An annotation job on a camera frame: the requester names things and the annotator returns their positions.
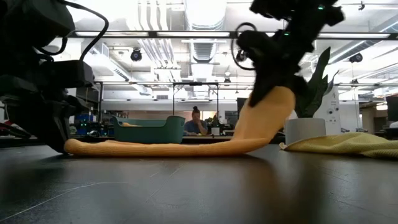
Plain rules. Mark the green snake plant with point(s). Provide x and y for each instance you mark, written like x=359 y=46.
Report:
x=317 y=87

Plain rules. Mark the white machine housing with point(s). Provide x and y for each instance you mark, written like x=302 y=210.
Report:
x=332 y=109

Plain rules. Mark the small white cup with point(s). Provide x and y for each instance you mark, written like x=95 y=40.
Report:
x=215 y=131

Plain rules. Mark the yellow microfiber towel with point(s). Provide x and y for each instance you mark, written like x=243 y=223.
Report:
x=342 y=143

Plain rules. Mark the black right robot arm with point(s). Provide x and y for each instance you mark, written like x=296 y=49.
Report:
x=320 y=18

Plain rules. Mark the white plant pot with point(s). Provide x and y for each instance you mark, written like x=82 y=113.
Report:
x=306 y=130

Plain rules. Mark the black ceiling camera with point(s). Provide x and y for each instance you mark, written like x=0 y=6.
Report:
x=356 y=58
x=136 y=55
x=241 y=56

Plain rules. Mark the black table frame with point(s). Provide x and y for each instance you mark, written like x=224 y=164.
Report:
x=101 y=99

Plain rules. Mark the silver ventilation duct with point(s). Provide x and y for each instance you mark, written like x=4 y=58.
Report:
x=203 y=51

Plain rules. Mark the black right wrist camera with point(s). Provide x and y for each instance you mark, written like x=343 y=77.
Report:
x=270 y=7

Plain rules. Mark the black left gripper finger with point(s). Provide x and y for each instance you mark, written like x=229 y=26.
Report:
x=46 y=124
x=81 y=107

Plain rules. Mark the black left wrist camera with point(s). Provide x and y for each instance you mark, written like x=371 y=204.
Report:
x=37 y=21

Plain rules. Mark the dark orange microfiber towel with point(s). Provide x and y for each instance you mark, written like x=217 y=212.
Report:
x=264 y=118

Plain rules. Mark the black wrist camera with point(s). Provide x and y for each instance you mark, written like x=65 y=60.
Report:
x=270 y=7
x=37 y=21

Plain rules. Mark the teal plastic bin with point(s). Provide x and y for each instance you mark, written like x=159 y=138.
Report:
x=149 y=132

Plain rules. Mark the light orange microfiber towel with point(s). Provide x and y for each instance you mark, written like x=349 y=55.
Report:
x=130 y=124

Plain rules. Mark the dark storage shelf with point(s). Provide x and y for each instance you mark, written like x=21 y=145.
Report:
x=88 y=96

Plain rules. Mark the black angled stand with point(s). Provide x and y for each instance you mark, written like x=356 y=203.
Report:
x=15 y=130

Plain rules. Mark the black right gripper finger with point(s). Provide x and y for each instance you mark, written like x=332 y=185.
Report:
x=261 y=90
x=295 y=82

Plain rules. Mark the person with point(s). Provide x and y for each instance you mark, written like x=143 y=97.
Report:
x=395 y=124
x=195 y=126

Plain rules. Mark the black computer monitor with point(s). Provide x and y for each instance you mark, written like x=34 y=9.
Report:
x=392 y=107
x=242 y=105

